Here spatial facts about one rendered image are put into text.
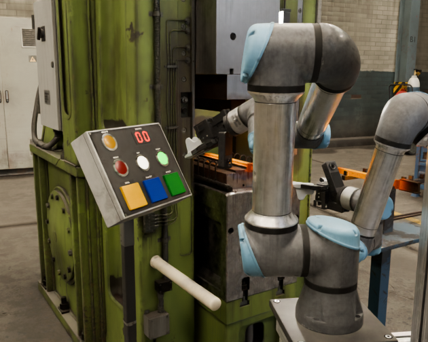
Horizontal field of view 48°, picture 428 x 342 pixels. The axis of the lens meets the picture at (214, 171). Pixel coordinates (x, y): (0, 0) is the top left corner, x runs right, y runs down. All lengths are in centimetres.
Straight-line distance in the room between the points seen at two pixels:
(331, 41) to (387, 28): 942
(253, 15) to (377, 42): 833
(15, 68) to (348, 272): 631
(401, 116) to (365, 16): 874
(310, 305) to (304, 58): 53
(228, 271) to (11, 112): 546
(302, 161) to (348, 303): 133
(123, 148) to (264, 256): 66
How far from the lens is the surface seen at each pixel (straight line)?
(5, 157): 714
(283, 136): 98
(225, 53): 187
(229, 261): 195
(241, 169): 195
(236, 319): 209
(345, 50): 98
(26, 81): 706
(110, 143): 149
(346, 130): 986
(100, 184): 145
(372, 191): 138
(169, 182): 159
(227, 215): 188
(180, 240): 204
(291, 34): 96
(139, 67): 185
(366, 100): 1009
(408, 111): 135
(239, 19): 192
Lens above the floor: 136
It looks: 11 degrees down
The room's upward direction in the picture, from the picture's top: straight up
